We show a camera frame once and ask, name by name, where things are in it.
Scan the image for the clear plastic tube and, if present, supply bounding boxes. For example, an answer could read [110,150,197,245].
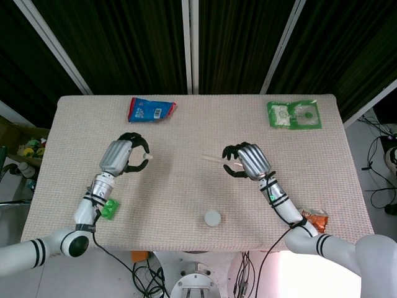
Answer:
[200,153,246,168]

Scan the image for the green toy block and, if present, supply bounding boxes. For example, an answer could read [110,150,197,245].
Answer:
[100,199,122,222]

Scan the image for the cardboard box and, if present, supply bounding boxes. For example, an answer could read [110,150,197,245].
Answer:
[0,115,50,170]

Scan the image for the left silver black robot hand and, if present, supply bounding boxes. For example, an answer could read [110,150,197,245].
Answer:
[99,131,153,178]

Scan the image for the white round cap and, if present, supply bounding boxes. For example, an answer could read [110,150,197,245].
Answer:
[203,209,223,228]

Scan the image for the yellow green plush toys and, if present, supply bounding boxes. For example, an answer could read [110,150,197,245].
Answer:
[17,137,48,158]

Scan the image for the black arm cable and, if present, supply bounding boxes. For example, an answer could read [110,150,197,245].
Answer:
[85,185,146,298]
[258,171,308,298]

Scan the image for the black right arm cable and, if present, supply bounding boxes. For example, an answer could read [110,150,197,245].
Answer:
[258,171,308,298]

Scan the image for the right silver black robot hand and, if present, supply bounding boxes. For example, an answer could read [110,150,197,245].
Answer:
[221,142,275,182]

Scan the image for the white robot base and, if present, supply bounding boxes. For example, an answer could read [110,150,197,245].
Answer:
[169,261,222,298]

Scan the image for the white slanted frame post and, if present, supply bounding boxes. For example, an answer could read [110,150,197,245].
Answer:
[20,0,94,96]
[342,79,397,129]
[0,99,37,129]
[259,0,307,94]

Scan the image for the white double upright frame post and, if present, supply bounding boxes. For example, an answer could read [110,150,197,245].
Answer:
[181,0,200,95]

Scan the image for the dark green curtain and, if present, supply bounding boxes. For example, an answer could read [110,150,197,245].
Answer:
[198,0,294,94]
[32,0,189,96]
[267,0,397,116]
[0,0,85,121]

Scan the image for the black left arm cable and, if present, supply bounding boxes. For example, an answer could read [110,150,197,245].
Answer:
[85,185,146,298]

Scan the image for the black white device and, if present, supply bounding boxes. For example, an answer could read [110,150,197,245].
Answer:
[383,132,397,180]

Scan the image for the orange box under table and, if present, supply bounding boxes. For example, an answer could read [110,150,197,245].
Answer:
[130,250,150,264]

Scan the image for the blue snack bag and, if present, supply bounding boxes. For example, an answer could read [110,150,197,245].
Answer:
[126,96,178,124]

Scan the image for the black floor cable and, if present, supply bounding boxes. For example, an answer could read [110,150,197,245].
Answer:
[361,115,397,215]
[233,250,252,298]
[132,260,172,298]

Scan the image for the green plastic packet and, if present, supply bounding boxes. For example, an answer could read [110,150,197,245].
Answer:
[266,99,323,130]

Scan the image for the white plastic bottle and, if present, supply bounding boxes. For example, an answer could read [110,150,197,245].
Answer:
[16,161,38,180]

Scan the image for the orange snack bag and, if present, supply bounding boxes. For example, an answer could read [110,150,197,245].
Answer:
[296,204,330,235]

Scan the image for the pink waffle tablecloth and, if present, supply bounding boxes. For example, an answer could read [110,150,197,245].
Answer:
[20,94,378,253]

